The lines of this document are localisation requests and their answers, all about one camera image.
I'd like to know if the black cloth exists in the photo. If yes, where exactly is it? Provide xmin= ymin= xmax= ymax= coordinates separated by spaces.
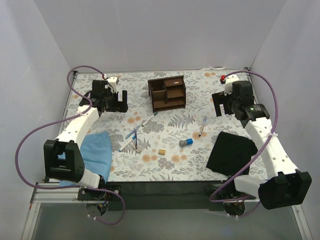
xmin=206 ymin=131 xmax=258 ymax=176

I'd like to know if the small yellow eraser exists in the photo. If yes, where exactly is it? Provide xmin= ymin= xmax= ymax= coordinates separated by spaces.
xmin=158 ymin=149 xmax=166 ymax=155

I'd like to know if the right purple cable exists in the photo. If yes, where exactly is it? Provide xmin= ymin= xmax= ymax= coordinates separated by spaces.
xmin=208 ymin=70 xmax=279 ymax=219

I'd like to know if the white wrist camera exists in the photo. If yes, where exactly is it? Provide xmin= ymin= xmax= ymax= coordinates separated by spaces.
xmin=220 ymin=74 xmax=239 ymax=96
xmin=105 ymin=76 xmax=119 ymax=93

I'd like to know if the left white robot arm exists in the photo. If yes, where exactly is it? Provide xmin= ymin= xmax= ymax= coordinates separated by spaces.
xmin=43 ymin=76 xmax=128 ymax=200

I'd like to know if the light blue cloth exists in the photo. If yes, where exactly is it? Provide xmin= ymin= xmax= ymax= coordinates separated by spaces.
xmin=58 ymin=131 xmax=113 ymax=188

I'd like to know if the brown wooden desk organizer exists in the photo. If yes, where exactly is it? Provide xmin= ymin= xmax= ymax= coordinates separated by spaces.
xmin=148 ymin=75 xmax=187 ymax=113

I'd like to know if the blue capped white marker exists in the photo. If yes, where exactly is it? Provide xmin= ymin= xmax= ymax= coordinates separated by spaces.
xmin=118 ymin=136 xmax=135 ymax=152

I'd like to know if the light blue pen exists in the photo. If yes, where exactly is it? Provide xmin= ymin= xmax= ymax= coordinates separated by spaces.
xmin=125 ymin=125 xmax=141 ymax=139

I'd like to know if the floral patterned table mat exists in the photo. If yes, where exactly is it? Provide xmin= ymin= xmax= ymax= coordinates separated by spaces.
xmin=66 ymin=70 xmax=250 ymax=182

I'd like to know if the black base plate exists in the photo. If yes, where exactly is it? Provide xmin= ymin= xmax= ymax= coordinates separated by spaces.
xmin=77 ymin=182 xmax=256 ymax=213

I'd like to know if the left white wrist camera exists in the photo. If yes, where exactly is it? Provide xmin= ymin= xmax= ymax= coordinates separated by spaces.
xmin=105 ymin=76 xmax=119 ymax=93

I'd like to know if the green capped white marker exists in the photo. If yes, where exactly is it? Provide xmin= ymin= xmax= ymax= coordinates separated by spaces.
xmin=141 ymin=112 xmax=158 ymax=127

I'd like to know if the grey blue glue stick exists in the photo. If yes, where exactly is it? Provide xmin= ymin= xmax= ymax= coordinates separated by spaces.
xmin=179 ymin=138 xmax=193 ymax=148

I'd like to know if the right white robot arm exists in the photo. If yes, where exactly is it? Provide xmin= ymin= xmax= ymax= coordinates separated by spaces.
xmin=212 ymin=75 xmax=312 ymax=210

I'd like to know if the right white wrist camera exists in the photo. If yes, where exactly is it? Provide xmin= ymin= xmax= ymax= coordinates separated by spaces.
xmin=220 ymin=74 xmax=239 ymax=96

